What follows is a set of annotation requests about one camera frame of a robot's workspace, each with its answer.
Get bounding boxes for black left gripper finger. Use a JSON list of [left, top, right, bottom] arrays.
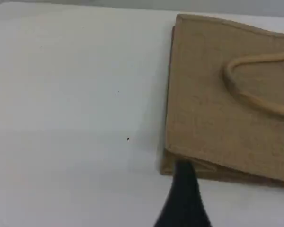
[[153, 159, 212, 227]]

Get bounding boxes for brown burlap bag with handles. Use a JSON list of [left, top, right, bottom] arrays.
[[160, 13, 284, 184]]

